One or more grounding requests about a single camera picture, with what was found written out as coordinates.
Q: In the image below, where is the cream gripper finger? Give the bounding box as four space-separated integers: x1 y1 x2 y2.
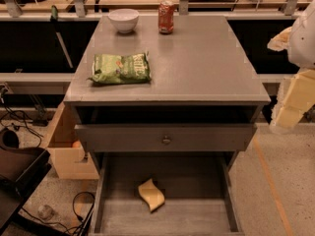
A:
270 69 315 130

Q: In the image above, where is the yellow sponge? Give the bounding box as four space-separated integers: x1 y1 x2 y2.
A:
138 179 165 212

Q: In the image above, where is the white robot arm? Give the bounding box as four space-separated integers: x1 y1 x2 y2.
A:
267 1 315 134

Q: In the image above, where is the grey open middle drawer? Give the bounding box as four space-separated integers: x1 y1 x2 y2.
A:
89 152 245 236

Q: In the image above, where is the round brass drawer knob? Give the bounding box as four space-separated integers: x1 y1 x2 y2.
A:
161 136 171 145

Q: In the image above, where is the grey top drawer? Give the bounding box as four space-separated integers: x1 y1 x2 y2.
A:
76 105 256 152

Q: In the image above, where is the grey wooden cabinet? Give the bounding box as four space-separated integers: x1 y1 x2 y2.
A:
64 16 270 164

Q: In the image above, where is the orange soda can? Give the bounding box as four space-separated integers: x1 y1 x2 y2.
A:
158 1 175 34

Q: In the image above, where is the green chips bag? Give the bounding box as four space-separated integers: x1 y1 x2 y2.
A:
90 53 151 85

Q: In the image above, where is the white ceramic bowl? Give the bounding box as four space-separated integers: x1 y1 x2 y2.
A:
108 9 139 33

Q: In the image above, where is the orange ball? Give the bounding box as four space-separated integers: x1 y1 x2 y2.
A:
72 141 82 148

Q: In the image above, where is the light wooden box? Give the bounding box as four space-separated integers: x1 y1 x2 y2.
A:
44 102 98 180

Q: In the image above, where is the black tray bin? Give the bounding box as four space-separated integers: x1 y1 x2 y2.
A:
0 147 50 193

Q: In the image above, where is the black floor cable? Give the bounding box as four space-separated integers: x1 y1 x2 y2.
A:
19 190 96 236

